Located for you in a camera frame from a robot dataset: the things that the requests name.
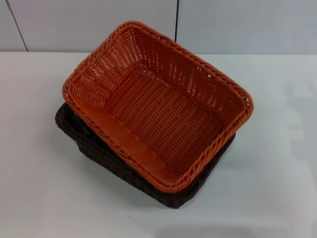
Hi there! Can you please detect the dark brown woven basket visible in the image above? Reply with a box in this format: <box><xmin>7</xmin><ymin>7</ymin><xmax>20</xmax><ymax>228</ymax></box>
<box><xmin>53</xmin><ymin>103</ymin><xmax>238</xmax><ymax>210</ymax></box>

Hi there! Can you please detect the orange woven basket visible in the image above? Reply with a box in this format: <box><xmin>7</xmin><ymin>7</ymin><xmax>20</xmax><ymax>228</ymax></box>
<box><xmin>61</xmin><ymin>21</ymin><xmax>254</xmax><ymax>194</ymax></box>

